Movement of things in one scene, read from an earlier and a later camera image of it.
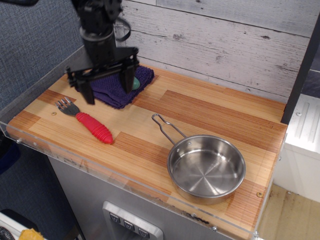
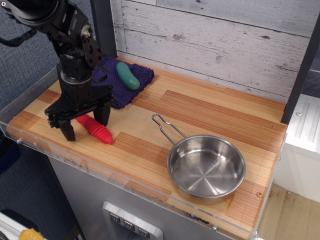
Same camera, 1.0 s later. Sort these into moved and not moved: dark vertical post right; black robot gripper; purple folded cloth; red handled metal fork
Moved: black robot gripper
Not moved: red handled metal fork; dark vertical post right; purple folded cloth
